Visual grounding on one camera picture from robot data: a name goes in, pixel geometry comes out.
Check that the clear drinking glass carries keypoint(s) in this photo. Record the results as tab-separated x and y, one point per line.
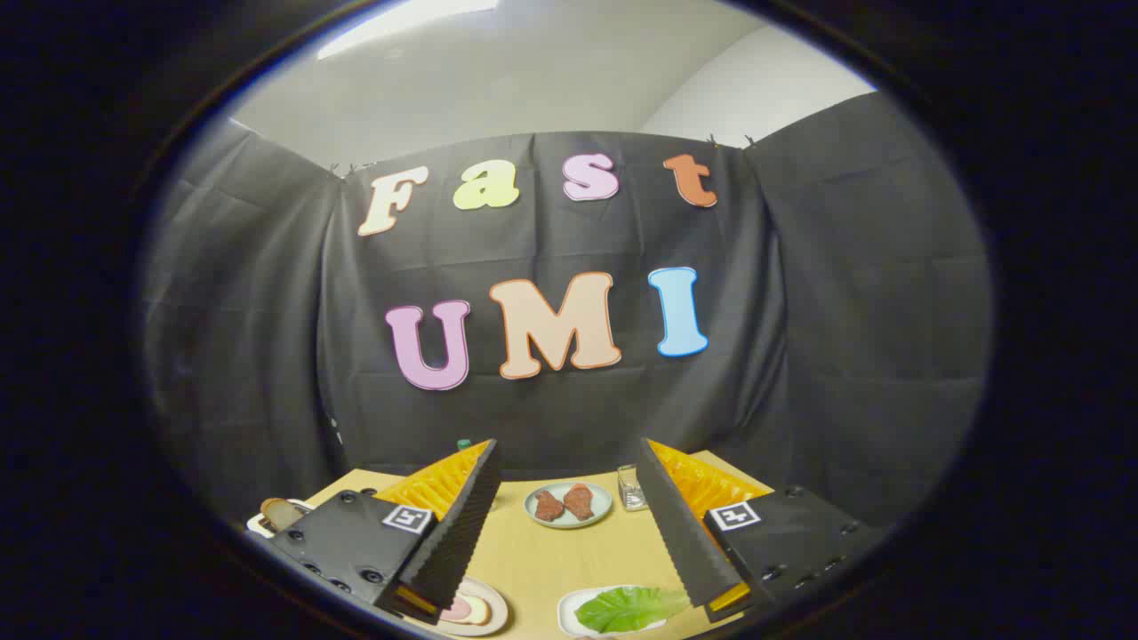
631	493

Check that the green lettuce leaf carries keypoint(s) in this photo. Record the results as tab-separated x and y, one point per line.
622	609

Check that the pink ham slice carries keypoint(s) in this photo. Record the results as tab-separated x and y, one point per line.
456	610

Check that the white oval plate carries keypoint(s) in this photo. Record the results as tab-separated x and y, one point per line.
569	606

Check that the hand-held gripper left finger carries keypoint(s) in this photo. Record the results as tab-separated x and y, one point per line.
458	533

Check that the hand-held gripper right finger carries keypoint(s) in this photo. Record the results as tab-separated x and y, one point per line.
676	533

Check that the white bread slice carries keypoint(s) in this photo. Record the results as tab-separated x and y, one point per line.
482	612

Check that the brown meat piece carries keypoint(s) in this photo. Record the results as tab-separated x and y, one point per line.
548	506
580	500

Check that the cream toaster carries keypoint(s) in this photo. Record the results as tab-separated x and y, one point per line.
256	528

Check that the toasted bread slice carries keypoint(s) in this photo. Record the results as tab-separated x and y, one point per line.
280	512

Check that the cream round plate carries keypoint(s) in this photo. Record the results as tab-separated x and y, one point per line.
498	609

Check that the pale green plate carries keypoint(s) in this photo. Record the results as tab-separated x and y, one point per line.
600	516

